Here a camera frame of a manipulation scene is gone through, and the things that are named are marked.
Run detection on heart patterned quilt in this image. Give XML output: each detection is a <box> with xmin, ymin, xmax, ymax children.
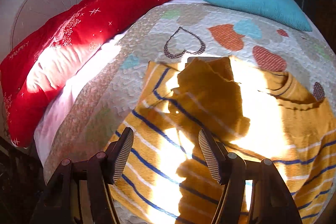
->
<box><xmin>43</xmin><ymin>2</ymin><xmax>336</xmax><ymax>224</ymax></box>

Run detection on red long pillow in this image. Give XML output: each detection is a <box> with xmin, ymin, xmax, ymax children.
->
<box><xmin>1</xmin><ymin>0</ymin><xmax>171</xmax><ymax>148</ymax></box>

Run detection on pink bed sheet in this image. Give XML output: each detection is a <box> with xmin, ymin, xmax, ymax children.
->
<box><xmin>33</xmin><ymin>0</ymin><xmax>221</xmax><ymax>167</ymax></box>

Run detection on yellow striped knit sweater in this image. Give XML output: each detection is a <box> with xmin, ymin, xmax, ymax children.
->
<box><xmin>110</xmin><ymin>57</ymin><xmax>335</xmax><ymax>223</ymax></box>

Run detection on teal knit cushion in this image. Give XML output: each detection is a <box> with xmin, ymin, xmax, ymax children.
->
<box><xmin>203</xmin><ymin>0</ymin><xmax>313</xmax><ymax>32</ymax></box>

